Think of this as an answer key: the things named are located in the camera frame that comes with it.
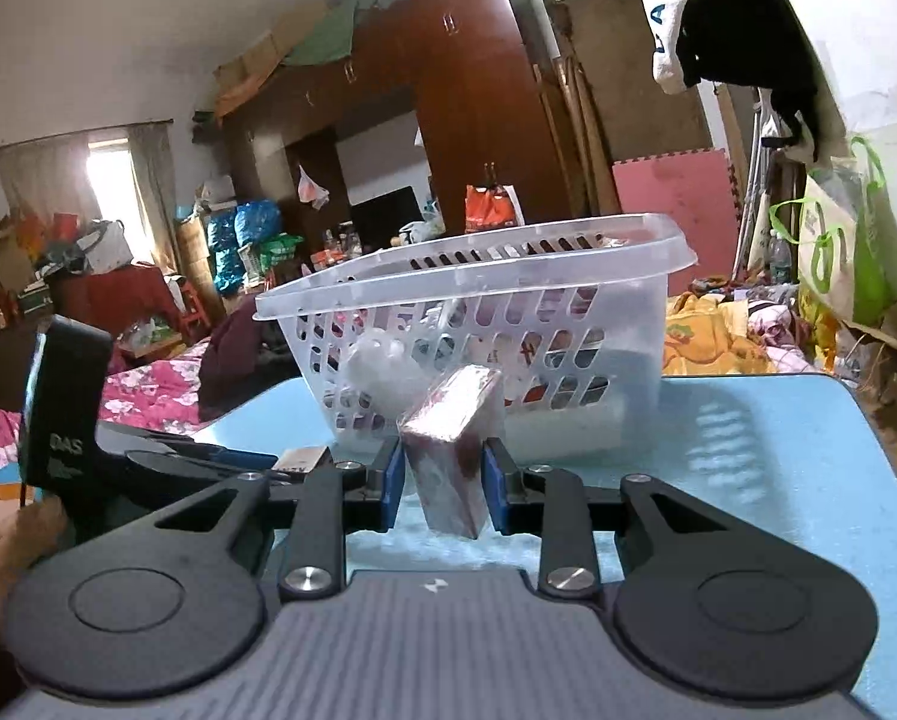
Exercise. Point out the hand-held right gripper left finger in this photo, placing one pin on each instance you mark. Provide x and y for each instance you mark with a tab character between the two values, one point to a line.
393	481

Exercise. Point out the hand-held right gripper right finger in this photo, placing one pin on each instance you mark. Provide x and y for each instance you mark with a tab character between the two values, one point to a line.
495	487

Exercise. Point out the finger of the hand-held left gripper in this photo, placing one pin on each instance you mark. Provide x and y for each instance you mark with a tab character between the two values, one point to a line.
193	457

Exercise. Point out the plastic dark red box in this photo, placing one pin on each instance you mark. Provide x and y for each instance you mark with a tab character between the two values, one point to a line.
448	457

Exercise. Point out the small brown packet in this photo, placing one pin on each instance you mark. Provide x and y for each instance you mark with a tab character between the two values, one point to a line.
302	459

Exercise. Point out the white plastic basket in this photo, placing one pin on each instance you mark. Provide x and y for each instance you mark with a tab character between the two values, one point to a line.
568	330

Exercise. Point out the person's left hand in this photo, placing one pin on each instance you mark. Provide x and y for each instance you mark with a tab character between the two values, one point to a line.
6	570

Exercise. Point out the pink floral blanket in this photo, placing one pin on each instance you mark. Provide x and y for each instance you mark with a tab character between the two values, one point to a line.
156	390

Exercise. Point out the dark purple garment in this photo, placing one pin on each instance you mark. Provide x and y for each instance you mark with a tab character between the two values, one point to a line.
231	360

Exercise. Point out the clear plastic bag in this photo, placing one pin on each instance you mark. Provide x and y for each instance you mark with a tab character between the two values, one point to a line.
381	375

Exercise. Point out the red cloth covered table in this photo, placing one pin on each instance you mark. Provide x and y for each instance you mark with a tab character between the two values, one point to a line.
111	300

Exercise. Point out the curtained window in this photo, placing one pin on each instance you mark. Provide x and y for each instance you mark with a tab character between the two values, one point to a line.
111	180

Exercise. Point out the blue plastic bags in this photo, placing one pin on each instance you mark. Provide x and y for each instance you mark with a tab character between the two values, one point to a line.
249	229

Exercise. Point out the yellow printed blanket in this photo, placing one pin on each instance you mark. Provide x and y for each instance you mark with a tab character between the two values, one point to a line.
707	334

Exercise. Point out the black television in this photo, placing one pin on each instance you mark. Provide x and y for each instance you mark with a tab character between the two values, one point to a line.
384	217

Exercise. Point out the red and white plastic bag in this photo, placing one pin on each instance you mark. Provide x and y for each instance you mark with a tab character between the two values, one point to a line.
492	206

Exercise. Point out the pink foam mat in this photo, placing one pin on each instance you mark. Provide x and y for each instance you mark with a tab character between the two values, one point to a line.
677	210

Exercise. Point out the clear plastic bottle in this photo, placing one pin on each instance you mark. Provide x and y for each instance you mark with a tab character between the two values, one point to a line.
781	259

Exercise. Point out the dark red wooden wardrobe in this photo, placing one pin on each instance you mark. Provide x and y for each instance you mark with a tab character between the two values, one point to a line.
478	105

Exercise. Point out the brown wooden board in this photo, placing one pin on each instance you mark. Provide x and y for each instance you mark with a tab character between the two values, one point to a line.
636	75

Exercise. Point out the pile of cloths and boxes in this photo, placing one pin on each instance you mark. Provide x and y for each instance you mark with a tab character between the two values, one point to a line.
321	30

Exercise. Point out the black hanging garment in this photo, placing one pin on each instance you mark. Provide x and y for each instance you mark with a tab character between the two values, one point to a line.
763	45

